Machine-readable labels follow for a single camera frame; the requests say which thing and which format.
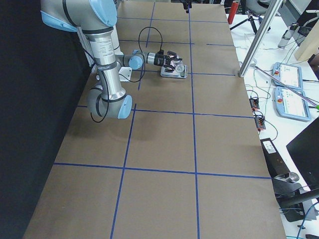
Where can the upper orange connector box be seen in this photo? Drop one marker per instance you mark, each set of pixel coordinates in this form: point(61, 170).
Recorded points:
point(254, 103)

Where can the black clamp stand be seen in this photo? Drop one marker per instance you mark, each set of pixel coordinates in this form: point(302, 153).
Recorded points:
point(294, 200)

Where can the teach pendant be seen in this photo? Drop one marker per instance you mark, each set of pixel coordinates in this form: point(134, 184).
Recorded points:
point(288, 74)
point(289, 105)

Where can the orange connector box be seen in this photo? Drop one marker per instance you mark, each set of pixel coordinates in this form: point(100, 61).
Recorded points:
point(260, 123)
point(254, 103)

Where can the silver digital kitchen scale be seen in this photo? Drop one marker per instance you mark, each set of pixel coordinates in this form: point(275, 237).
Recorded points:
point(174, 74)

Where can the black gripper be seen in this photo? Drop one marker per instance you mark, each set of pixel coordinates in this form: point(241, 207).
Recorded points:
point(158, 60)
point(187, 4)

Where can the black monitor corner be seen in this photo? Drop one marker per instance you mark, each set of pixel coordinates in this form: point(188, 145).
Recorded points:
point(304, 152)

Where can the lower orange connector box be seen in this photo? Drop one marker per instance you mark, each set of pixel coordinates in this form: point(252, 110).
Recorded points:
point(260, 123)

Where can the upper teach pendant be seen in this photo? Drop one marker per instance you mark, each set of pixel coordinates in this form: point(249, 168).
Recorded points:
point(288, 74)

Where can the lower teach pendant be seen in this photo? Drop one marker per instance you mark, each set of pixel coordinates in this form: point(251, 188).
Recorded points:
point(289, 105)

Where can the black camera tripod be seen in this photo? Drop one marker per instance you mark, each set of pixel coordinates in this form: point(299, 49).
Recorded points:
point(251, 18)

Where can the aluminium frame post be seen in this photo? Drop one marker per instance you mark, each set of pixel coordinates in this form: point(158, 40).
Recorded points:
point(270, 14)

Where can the black box with label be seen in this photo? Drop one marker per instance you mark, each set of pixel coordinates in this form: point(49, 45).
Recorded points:
point(275, 163)

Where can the red cylinder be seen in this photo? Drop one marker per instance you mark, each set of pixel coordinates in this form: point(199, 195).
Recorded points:
point(233, 11)

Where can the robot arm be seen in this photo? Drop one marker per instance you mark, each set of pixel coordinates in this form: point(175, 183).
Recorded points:
point(97, 20)

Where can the clear glass sauce bottle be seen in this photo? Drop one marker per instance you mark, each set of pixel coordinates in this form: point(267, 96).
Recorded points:
point(178, 65)

